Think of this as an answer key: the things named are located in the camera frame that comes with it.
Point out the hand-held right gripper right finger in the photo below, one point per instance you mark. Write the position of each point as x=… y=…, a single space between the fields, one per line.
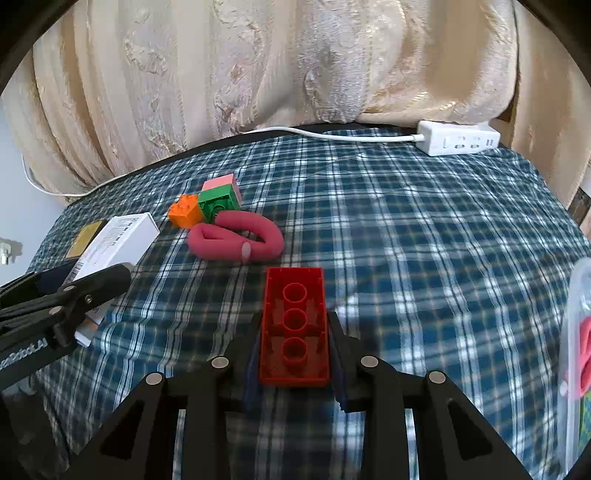
x=339 y=387

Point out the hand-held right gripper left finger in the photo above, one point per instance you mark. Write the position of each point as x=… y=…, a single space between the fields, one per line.
x=249 y=387

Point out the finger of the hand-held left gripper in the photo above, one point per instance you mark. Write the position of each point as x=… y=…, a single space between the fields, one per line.
x=92 y=288
x=46 y=277

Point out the dark green yellow-label box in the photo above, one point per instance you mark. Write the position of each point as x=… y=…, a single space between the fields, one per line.
x=85 y=240

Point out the white and blue box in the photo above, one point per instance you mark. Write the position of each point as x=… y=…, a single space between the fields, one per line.
x=120 y=235

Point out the red toy brick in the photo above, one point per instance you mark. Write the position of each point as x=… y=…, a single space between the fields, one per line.
x=295 y=323

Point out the green toy brick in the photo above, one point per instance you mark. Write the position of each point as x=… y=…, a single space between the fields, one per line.
x=217 y=201

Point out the pink toy brick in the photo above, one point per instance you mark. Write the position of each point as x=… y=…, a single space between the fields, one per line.
x=221 y=182

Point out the large pink foam curler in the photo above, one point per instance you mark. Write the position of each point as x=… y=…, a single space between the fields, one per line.
x=585 y=350

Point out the clear plastic container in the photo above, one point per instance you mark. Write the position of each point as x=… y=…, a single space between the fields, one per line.
x=572 y=300

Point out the orange toy brick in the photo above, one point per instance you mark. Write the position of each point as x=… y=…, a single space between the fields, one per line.
x=184 y=214

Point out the small pink foam curler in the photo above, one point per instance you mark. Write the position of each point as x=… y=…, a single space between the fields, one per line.
x=258 y=230

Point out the white power strip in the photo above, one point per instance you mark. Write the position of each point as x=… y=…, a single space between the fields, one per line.
x=457 y=138

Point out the cream patterned curtain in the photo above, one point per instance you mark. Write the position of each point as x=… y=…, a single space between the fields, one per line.
x=277 y=69

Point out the white wall plug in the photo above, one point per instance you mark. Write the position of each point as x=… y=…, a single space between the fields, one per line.
x=9 y=251

